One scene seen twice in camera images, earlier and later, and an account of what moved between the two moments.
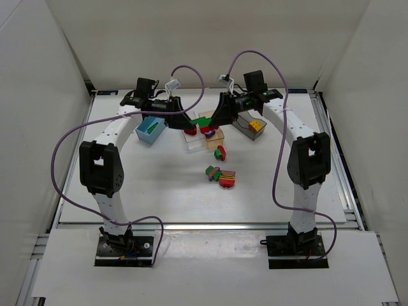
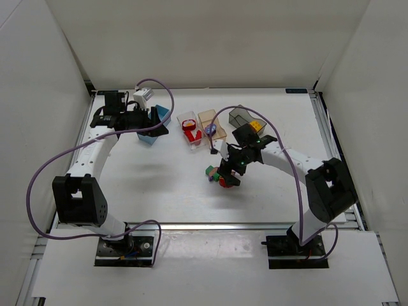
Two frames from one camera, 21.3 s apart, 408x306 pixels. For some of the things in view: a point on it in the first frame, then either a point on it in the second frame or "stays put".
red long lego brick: (204, 129) -> (190, 136)
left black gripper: (175, 109) -> (148, 120)
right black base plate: (305, 250) stays put
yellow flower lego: (255, 126) stays put
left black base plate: (125, 250) stays put
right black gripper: (227, 105) -> (228, 169)
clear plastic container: (195, 141) stays put
